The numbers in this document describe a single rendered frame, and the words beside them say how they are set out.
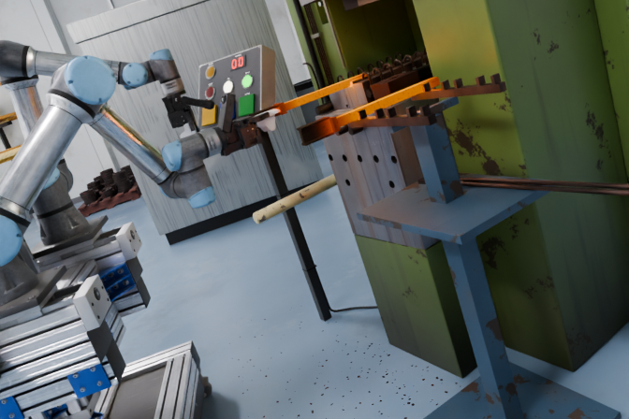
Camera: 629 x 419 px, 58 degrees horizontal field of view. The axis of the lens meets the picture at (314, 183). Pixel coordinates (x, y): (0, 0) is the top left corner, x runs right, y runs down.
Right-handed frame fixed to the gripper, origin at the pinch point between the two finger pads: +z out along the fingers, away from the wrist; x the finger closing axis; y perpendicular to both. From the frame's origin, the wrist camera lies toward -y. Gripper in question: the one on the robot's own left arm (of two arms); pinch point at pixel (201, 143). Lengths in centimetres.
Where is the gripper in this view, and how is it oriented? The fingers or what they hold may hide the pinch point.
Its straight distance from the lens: 210.1
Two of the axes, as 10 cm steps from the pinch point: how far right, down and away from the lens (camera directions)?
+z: 3.1, 9.2, 2.5
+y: -9.4, 3.4, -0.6
